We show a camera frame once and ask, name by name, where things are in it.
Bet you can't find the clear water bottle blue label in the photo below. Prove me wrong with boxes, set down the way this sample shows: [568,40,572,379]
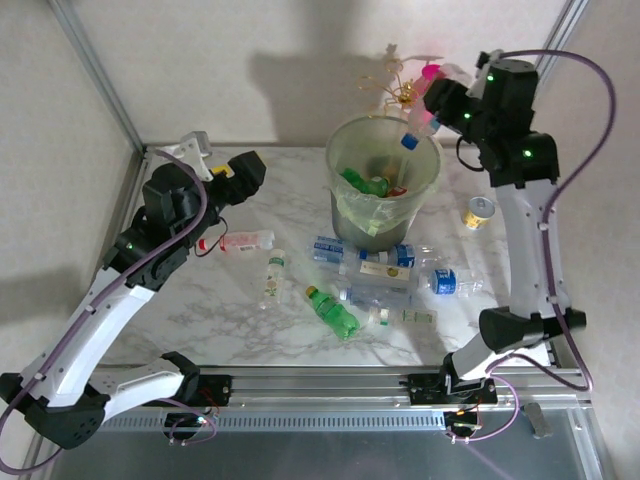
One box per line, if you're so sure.
[400,62,474,151]
[418,268,485,300]
[384,243,437,270]

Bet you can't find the clear bottle red cap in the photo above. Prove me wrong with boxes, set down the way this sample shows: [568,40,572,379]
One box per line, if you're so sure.
[196,229,277,254]

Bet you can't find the clear tea bottle white cap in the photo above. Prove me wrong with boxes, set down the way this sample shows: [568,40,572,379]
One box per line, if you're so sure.
[258,248,290,312]

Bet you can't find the clear soda water bottle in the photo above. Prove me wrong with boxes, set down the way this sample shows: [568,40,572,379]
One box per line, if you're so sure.
[305,235,362,266]

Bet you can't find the green Sprite bottle yellow cap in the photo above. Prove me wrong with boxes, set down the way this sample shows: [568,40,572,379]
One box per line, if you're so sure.
[341,168,390,197]
[304,284,361,342]

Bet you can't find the rectangular clear bottle white label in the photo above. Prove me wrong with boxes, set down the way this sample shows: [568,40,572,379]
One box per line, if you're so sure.
[344,258,420,282]

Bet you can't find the large clear bottle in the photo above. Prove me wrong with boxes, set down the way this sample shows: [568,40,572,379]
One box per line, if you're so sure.
[338,283,417,309]

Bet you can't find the clear bottle green white label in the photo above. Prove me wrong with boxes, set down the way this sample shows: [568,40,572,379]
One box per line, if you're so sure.
[367,306,440,327]

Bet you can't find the green plastic bin liner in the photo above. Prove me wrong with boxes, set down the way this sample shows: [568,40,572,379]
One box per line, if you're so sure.
[325,112,446,237]

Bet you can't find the grey waste bin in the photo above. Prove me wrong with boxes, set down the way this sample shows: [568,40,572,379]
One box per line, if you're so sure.
[325,112,446,252]

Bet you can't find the pink plastic goblet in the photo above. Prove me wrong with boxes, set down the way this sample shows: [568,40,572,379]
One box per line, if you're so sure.
[409,62,444,109]

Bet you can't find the yellow tin can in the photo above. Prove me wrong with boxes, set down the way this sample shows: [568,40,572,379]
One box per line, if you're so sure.
[460,196,496,232]

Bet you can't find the small circuit board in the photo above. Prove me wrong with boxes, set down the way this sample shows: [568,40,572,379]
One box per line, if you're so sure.
[164,412,214,434]

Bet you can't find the grey metal lower shelf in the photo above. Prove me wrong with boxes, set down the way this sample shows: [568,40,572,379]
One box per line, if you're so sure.
[22,430,609,480]

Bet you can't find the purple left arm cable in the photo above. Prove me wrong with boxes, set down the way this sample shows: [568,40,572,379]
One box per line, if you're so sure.
[0,148,219,474]

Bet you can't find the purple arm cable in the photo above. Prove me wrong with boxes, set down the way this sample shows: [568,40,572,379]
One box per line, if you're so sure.
[449,48,618,445]
[0,148,219,474]

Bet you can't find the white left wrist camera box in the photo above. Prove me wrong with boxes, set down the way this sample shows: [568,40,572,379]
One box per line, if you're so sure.
[166,130,214,182]

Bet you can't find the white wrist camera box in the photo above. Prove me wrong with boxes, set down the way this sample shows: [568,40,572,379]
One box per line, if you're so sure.
[166,130,214,182]
[466,48,505,99]

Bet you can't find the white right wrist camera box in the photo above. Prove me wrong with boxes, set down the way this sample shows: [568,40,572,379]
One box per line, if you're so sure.
[466,48,505,99]

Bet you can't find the aluminium side rail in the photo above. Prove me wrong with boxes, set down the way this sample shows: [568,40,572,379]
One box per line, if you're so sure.
[97,145,155,286]

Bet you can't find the gold wire ornament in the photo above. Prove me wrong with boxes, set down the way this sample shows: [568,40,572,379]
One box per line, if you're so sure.
[357,43,426,121]

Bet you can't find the aluminium frame post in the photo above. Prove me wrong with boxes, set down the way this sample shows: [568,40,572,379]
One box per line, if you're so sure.
[537,0,586,76]
[47,0,149,156]

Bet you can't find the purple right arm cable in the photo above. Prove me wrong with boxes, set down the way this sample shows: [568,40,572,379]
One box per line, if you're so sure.
[449,48,618,445]

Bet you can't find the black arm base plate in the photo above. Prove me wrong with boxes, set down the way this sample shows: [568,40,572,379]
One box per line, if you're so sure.
[189,373,234,407]
[398,372,500,406]

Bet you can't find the aluminium front rail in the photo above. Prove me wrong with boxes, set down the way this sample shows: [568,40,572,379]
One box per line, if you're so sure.
[44,366,594,415]

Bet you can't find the grey slotted cable duct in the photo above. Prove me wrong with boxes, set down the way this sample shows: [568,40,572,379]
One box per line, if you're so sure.
[99,412,446,432]

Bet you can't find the grey metal handle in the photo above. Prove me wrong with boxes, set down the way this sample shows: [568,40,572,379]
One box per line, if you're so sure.
[521,401,550,440]

